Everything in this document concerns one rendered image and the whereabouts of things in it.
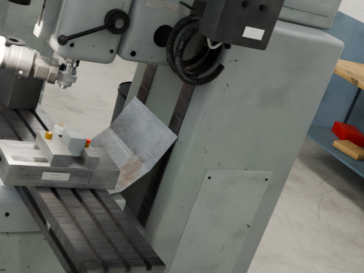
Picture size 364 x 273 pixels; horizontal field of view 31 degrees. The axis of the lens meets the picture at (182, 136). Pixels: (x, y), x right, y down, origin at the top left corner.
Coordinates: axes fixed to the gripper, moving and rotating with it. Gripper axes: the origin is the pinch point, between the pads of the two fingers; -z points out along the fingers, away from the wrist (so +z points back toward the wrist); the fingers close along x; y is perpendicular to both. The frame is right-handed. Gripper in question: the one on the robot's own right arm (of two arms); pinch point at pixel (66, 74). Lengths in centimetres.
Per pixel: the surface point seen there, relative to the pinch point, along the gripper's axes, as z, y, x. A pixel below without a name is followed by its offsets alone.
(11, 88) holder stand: 14.2, 19.4, 28.0
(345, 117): -299, 84, 353
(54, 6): 9.3, -20.4, -5.7
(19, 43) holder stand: 15.0, 6.9, 42.4
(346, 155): -274, 96, 282
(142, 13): -15.1, -26.3, -6.9
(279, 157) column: -81, 11, 7
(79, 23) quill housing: 1.8, -19.3, -11.4
